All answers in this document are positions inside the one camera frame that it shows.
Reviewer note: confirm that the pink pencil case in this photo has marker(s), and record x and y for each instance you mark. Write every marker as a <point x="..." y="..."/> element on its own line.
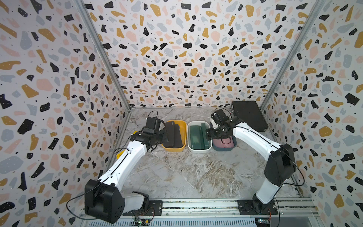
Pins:
<point x="223" y="143"/>

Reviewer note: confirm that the black briefcase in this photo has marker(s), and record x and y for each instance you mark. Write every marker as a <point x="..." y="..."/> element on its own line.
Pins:
<point x="249" y="112"/>

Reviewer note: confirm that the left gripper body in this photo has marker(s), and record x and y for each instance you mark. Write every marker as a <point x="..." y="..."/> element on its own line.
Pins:
<point x="161" y="137"/>

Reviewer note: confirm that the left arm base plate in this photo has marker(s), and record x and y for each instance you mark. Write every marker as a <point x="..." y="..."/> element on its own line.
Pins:
<point x="153" y="208"/>

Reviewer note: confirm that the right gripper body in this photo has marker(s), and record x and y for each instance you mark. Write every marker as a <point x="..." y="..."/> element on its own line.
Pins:
<point x="215" y="133"/>

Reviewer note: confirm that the aluminium rail frame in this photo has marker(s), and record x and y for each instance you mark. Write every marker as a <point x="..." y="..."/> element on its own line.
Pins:
<point x="292" y="212"/>

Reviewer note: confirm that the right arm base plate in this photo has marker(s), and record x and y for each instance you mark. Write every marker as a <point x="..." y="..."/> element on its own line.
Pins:
<point x="246" y="208"/>

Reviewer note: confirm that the white storage box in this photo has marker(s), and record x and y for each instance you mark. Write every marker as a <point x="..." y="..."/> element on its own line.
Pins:
<point x="188" y="137"/>

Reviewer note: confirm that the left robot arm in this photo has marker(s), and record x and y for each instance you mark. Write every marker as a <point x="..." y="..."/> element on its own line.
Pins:
<point x="103" y="197"/>

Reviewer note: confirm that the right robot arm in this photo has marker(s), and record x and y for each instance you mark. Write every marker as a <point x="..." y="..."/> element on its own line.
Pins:
<point x="280" y="159"/>

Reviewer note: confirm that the dark teal storage box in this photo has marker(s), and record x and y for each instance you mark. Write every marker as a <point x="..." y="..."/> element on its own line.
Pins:
<point x="213" y="125"/>

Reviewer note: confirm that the light green pencil case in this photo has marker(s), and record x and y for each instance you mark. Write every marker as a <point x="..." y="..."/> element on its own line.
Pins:
<point x="195" y="137"/>

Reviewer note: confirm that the dark grey pencil case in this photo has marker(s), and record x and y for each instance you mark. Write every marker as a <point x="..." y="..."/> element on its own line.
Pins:
<point x="173" y="135"/>

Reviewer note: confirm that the yellow triangular block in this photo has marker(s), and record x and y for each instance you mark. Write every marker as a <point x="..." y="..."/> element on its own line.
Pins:
<point x="120" y="154"/>

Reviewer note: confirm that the yellow storage box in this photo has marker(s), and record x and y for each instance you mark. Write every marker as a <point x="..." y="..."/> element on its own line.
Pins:
<point x="183" y="131"/>

